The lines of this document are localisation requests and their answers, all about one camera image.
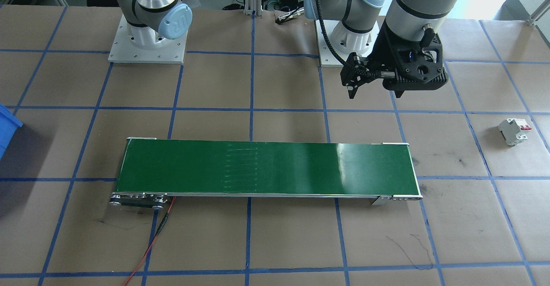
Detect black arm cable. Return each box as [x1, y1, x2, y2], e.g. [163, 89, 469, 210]
[314, 0, 357, 65]

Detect white circuit breaker red switches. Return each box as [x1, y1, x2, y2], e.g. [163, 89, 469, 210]
[498, 117, 532, 147]

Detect silver cable connector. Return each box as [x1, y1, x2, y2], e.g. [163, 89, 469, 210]
[276, 7, 306, 23]

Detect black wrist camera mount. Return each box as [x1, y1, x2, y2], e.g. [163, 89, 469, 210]
[382, 31, 450, 98]

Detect red black conveyor wire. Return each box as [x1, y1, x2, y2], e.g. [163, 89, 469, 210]
[124, 197, 176, 286]

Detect white square base plate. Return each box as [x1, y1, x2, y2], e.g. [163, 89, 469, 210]
[315, 17, 387, 68]
[107, 14, 189, 65]

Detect blue open-front plastic bin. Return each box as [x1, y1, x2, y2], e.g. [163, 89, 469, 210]
[0, 104, 23, 161]

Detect green conveyor belt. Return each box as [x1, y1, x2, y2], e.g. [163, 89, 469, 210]
[108, 137, 424, 211]

